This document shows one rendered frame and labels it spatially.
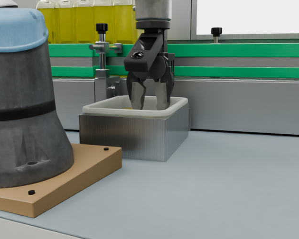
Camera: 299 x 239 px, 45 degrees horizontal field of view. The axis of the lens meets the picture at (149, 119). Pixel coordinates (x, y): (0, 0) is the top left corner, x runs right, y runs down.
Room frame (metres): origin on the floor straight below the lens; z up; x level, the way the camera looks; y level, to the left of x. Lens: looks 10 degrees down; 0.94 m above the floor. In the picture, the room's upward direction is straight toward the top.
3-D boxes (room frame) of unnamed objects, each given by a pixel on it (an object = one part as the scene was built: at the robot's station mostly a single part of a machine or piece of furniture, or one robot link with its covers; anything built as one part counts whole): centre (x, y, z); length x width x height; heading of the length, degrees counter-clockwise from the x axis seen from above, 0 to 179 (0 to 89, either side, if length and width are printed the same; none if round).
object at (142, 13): (0.77, 0.00, 1.02); 0.08 x 0.08 x 0.05
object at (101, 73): (0.88, 0.10, 0.95); 0.17 x 0.03 x 0.12; 164
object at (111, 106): (0.75, 0.02, 0.80); 0.22 x 0.17 x 0.09; 164
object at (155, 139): (0.78, 0.01, 0.79); 0.27 x 0.17 x 0.08; 164
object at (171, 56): (0.77, -0.01, 0.94); 0.09 x 0.08 x 0.12; 163
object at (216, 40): (1.00, -0.18, 0.94); 0.07 x 0.04 x 0.13; 164
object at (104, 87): (0.90, 0.10, 0.85); 0.09 x 0.04 x 0.07; 164
